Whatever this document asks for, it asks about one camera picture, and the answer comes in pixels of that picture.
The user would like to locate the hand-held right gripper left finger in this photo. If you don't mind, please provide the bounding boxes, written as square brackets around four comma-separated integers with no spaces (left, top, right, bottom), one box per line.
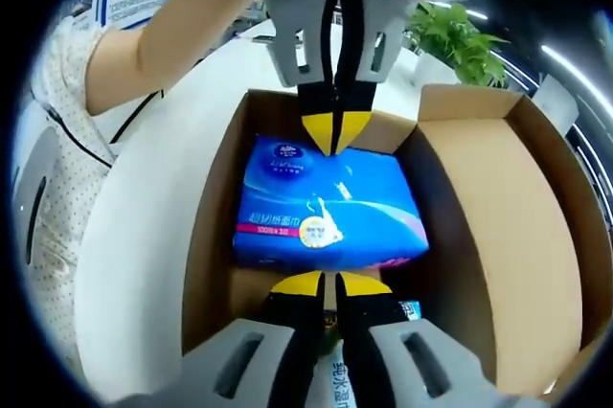
[114,269,328,408]

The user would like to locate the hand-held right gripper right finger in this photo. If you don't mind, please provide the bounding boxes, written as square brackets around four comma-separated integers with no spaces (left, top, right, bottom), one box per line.
[334,271,547,408]

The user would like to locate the pale blue wet wipes pack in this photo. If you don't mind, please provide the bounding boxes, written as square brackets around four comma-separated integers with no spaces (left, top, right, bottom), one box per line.
[315,300,423,408]

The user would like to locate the blue soft tissue pack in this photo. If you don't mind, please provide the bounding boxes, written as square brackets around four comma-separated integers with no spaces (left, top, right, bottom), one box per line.
[233,133,431,271]

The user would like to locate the brown cardboard shoe box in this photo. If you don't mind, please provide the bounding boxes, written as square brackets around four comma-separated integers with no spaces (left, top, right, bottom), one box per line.
[180,83,613,402]

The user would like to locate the green potted plant white pot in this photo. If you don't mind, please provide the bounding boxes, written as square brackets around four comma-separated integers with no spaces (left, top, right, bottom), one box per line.
[406,1,510,89]

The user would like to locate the white desk partition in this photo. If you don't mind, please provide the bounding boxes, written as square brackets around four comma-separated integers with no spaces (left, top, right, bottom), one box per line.
[535,75,580,136]

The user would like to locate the black cable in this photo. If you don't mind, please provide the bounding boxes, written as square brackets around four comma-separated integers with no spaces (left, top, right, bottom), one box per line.
[45,89,162,170]

